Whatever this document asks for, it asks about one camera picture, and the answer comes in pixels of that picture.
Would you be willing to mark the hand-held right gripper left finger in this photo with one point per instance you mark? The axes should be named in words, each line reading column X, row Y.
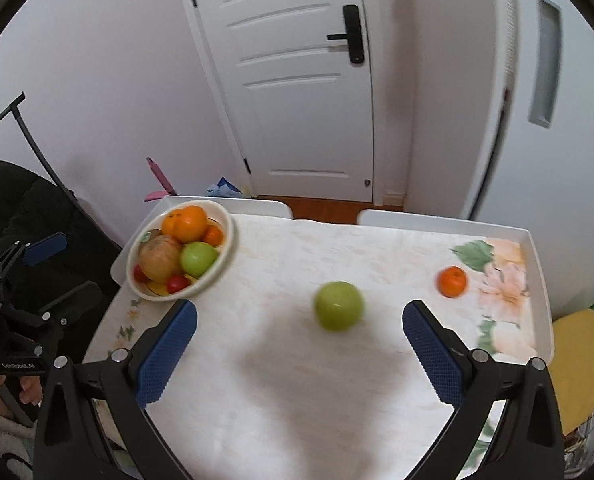
column 169, row 350

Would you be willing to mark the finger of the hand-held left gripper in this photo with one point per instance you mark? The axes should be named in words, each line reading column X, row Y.
column 77, row 297
column 47, row 249

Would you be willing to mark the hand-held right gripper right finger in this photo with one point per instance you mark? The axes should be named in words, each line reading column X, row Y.
column 432, row 350

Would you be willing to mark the red tomato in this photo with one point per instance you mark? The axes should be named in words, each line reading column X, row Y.
column 139, row 274
column 177, row 284

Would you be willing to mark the cream bowl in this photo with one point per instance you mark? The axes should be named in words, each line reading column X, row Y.
column 212, row 280

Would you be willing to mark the red yellow apple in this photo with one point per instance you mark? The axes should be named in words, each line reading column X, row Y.
column 159, row 260

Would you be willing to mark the large green apple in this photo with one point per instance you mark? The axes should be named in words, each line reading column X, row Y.
column 198, row 259

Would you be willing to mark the brown kiwi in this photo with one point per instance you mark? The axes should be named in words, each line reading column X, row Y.
column 153, row 235

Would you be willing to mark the small green apple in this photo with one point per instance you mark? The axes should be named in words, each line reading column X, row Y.
column 338, row 306

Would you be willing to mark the mandarin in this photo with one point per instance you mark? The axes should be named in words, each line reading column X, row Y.
column 213, row 236
column 452, row 282

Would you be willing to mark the large orange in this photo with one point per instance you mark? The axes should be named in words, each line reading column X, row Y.
column 187, row 222

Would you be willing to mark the person's left hand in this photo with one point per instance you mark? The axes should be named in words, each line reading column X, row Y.
column 31, row 390

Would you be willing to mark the black metal stand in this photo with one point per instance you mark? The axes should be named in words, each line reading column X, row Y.
column 29, row 140

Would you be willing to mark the floral tablecloth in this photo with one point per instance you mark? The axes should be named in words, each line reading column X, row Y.
column 277, row 385

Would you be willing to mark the pink plastic stick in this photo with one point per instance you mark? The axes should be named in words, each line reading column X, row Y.
column 158, row 175

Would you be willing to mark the yellow chair cushion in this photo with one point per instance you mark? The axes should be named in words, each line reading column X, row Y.
column 577, row 370

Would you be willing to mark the blue cloth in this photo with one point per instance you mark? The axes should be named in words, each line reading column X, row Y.
column 223, row 187

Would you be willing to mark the white door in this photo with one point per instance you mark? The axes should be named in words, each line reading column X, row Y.
column 287, row 125

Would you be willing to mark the grey wall panel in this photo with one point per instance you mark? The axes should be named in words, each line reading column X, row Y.
column 546, row 60

